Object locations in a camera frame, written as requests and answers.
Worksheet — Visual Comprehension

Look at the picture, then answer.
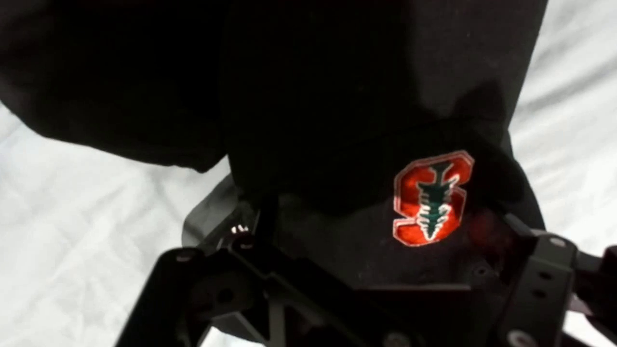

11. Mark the light blue bed sheet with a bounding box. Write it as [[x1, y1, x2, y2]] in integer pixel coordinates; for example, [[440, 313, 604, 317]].
[[0, 0, 617, 347]]

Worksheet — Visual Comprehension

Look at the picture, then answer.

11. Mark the black cap with small logo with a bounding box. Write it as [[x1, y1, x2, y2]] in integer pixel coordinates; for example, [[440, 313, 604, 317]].
[[0, 0, 548, 290]]

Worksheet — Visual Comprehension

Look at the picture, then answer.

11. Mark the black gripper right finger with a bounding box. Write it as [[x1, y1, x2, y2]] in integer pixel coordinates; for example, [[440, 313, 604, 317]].
[[488, 215, 617, 347]]

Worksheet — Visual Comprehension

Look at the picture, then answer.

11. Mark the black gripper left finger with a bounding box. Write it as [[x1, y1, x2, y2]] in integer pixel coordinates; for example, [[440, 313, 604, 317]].
[[114, 192, 286, 347]]

